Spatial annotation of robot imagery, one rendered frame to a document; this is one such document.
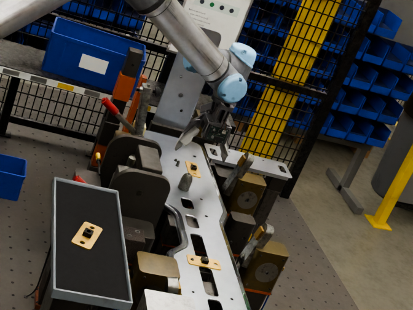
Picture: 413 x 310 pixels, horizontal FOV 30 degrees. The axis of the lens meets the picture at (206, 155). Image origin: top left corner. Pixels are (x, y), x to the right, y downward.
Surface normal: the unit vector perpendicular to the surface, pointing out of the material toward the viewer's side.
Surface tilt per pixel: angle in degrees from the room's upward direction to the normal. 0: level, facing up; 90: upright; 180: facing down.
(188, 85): 90
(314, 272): 0
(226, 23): 90
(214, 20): 90
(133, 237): 0
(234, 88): 90
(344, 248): 0
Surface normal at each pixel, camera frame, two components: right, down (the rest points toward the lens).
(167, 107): 0.17, 0.48
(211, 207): 0.35, -0.84
